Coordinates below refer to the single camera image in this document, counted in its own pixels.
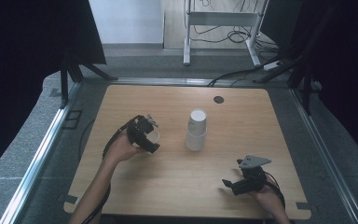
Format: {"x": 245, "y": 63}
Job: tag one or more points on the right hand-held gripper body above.
{"x": 251, "y": 179}

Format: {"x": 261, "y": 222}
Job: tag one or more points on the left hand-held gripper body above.
{"x": 135, "y": 132}

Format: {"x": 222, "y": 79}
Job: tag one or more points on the white paper cup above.
{"x": 154, "y": 136}
{"x": 198, "y": 121}
{"x": 195, "y": 142}

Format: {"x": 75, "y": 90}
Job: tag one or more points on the person's left hand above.
{"x": 121, "y": 148}

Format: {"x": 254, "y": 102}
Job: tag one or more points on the person's right hand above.
{"x": 268, "y": 199}

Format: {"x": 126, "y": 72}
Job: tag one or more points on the black round table grommet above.
{"x": 218, "y": 99}

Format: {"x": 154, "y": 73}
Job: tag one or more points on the black stand legs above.
{"x": 74, "y": 76}
{"x": 295, "y": 71}

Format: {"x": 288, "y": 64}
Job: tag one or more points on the white power strip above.
{"x": 272, "y": 65}

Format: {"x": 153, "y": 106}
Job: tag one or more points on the black curtain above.
{"x": 338, "y": 62}
{"x": 28, "y": 62}

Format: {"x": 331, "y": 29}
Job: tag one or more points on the aluminium floor rail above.
{"x": 37, "y": 161}
{"x": 326, "y": 152}

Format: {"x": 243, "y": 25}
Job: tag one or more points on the white metal stand frame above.
{"x": 220, "y": 18}

